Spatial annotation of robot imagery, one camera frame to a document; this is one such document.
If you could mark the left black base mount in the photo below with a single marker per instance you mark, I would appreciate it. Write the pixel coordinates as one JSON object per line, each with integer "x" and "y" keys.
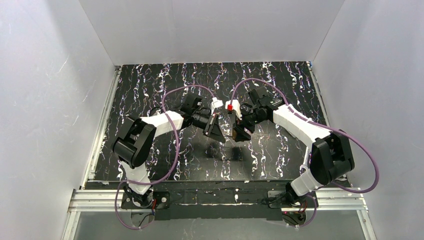
{"x": 155, "y": 200}

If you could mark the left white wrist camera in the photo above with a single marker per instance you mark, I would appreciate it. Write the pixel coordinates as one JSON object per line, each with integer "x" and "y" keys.
{"x": 215, "y": 104}

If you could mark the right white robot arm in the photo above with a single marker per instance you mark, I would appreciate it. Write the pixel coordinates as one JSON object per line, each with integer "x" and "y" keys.
{"x": 330, "y": 152}

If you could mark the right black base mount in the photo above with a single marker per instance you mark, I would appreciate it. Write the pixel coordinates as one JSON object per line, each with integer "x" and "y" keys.
{"x": 280, "y": 198}

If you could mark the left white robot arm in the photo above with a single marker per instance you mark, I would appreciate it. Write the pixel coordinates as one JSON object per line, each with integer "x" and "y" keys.
{"x": 132, "y": 144}

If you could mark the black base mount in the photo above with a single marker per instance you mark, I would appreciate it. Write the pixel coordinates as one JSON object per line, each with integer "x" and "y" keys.
{"x": 155, "y": 200}
{"x": 280, "y": 198}

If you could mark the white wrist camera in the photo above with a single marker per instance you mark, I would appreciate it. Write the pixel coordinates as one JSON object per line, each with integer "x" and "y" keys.
{"x": 233, "y": 107}
{"x": 215, "y": 104}

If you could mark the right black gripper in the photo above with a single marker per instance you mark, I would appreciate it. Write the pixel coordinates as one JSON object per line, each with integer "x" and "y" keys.
{"x": 238, "y": 122}

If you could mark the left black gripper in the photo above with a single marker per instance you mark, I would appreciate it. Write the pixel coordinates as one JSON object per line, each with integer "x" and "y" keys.
{"x": 211, "y": 124}

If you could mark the brass padlock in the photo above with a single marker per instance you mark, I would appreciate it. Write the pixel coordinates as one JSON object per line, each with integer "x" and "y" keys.
{"x": 234, "y": 134}

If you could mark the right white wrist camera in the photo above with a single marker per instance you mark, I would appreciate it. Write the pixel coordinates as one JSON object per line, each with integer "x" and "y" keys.
{"x": 233, "y": 107}

